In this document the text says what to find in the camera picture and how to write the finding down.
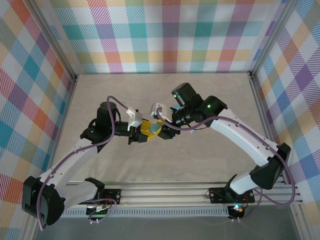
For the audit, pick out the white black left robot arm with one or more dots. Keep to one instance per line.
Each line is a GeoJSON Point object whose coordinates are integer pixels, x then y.
{"type": "Point", "coordinates": [75, 192]}

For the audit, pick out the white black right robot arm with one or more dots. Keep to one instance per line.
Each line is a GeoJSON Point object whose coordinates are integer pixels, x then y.
{"type": "Point", "coordinates": [240, 137]}

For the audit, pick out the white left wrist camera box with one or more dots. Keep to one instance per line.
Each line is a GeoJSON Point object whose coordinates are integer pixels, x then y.
{"type": "Point", "coordinates": [135, 120]}

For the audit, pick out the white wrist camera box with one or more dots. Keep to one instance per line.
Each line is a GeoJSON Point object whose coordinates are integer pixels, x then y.
{"type": "Point", "coordinates": [135, 120]}
{"type": "Point", "coordinates": [156, 108]}

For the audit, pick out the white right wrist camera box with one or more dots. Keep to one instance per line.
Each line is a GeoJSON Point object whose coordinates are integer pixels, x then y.
{"type": "Point", "coordinates": [156, 108]}

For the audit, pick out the aluminium frame rail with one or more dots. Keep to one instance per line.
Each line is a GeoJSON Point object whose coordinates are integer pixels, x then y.
{"type": "Point", "coordinates": [65, 112]}
{"type": "Point", "coordinates": [261, 112]}

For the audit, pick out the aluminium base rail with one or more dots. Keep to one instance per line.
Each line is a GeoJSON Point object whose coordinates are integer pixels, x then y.
{"type": "Point", "coordinates": [162, 192]}

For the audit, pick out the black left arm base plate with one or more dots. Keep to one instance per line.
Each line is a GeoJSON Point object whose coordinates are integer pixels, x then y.
{"type": "Point", "coordinates": [112, 195]}

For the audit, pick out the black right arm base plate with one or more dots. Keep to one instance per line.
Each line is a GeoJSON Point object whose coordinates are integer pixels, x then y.
{"type": "Point", "coordinates": [217, 196]}

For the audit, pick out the aluminium frame post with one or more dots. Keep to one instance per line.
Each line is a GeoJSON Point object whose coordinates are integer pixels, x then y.
{"type": "Point", "coordinates": [55, 42]}
{"type": "Point", "coordinates": [271, 37]}

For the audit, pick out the grey metal base plate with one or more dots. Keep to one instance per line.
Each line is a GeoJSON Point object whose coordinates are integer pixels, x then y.
{"type": "Point", "coordinates": [162, 230]}

